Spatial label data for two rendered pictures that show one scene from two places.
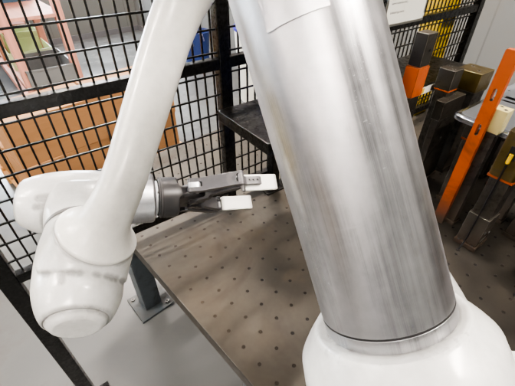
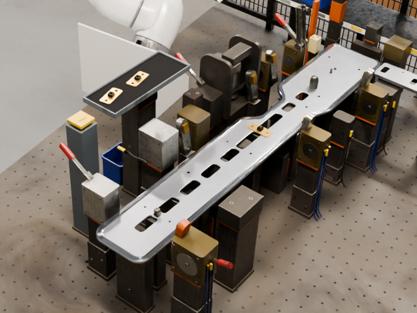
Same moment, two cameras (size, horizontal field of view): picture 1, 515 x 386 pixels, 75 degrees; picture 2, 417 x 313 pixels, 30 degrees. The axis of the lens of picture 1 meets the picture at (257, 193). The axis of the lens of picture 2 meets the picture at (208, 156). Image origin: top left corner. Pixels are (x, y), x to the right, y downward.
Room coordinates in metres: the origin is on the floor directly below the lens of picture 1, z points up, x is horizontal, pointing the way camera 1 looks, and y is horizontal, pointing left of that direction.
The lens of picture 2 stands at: (-0.43, -2.92, 2.58)
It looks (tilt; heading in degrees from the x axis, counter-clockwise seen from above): 39 degrees down; 71
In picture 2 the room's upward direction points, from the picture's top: 4 degrees clockwise
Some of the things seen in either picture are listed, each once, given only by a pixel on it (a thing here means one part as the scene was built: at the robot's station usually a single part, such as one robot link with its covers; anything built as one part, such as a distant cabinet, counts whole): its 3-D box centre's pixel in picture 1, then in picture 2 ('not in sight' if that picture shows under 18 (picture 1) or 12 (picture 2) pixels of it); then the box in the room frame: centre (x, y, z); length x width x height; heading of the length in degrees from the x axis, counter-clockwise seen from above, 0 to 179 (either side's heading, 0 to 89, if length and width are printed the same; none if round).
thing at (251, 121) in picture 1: (362, 90); (342, 8); (1.00, -0.32, 1.01); 0.90 x 0.22 x 0.03; 126
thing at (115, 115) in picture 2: not in sight; (138, 82); (0.01, -0.88, 1.16); 0.37 x 0.14 x 0.02; 36
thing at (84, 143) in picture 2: not in sight; (84, 178); (-0.20, -1.03, 0.92); 0.08 x 0.08 x 0.44; 36
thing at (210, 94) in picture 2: not in sight; (201, 135); (0.24, -0.86, 0.89); 0.12 x 0.07 x 0.38; 126
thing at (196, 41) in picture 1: (197, 47); not in sight; (4.41, 0.75, 0.23); 0.39 x 0.37 x 0.46; 43
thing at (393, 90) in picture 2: not in sight; (380, 120); (0.95, -0.86, 0.84); 0.12 x 0.07 x 0.28; 126
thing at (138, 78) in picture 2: not in sight; (137, 77); (0.01, -0.86, 1.17); 0.08 x 0.04 x 0.01; 45
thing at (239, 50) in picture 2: not in sight; (227, 106); (0.35, -0.79, 0.94); 0.18 x 0.13 x 0.49; 36
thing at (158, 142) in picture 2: not in sight; (154, 178); (0.02, -1.06, 0.90); 0.13 x 0.08 x 0.41; 126
